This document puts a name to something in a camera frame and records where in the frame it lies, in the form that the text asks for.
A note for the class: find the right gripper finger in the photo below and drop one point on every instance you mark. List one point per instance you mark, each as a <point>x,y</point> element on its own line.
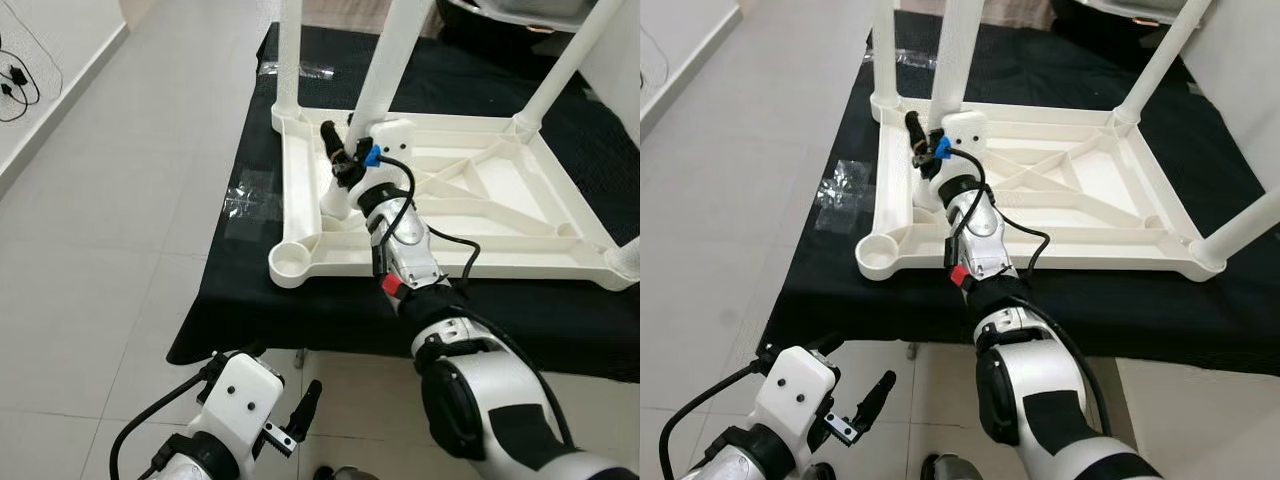
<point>918,132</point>
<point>335,142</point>

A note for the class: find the clear tape cross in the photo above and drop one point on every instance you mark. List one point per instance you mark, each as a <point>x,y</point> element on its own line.
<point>250,200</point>
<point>845,195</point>

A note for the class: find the black wok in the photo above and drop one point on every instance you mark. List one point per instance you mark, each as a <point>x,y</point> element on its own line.
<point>480,25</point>
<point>1090,18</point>

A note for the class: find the black robot foot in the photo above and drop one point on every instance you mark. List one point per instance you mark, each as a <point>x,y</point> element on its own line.
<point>945,468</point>
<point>345,473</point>

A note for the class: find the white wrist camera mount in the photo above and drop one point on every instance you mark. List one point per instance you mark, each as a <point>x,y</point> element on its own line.
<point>965,130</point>
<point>395,135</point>
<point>795,385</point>
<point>245,395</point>

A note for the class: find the black tablecloth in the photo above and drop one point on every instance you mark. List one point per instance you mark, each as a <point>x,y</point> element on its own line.
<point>880,310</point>
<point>300,320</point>

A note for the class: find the beige cloth covered table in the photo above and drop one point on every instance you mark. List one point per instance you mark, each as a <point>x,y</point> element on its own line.
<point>1015,6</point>
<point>340,10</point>

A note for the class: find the black power adapter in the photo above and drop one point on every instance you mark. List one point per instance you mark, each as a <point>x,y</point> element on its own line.
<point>18,75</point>

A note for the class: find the white plastic table leg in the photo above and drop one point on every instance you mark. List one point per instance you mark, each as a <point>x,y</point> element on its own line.
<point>1245,225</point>
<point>385,60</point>
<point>288,50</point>
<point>955,60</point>
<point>570,60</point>
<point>628,258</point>
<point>885,50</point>
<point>1160,60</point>

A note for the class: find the white plastic table top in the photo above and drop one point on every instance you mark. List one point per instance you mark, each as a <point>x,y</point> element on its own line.
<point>520,220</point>
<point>1110,210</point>

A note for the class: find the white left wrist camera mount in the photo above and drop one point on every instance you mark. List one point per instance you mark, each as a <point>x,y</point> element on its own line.
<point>795,385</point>
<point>245,395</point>

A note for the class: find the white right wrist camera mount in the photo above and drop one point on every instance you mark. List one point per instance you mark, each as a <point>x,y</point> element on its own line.
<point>965,130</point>
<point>395,135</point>

